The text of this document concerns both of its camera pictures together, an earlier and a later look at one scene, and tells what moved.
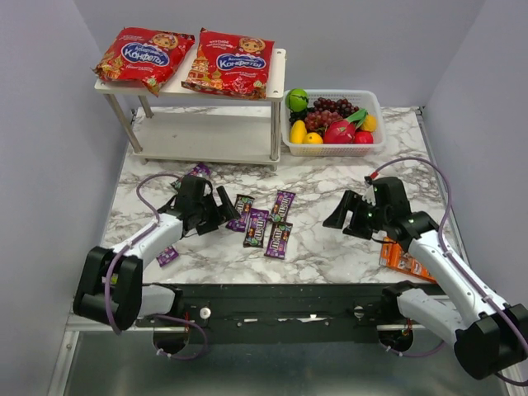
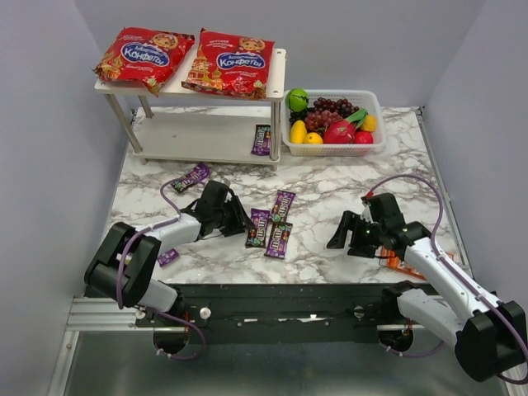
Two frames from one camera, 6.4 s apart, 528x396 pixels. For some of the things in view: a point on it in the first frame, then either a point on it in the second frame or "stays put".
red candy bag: [231, 63] stays put
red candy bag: [148, 56] stays put
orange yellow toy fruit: [370, 123] stays put
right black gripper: [356, 213] → [359, 228]
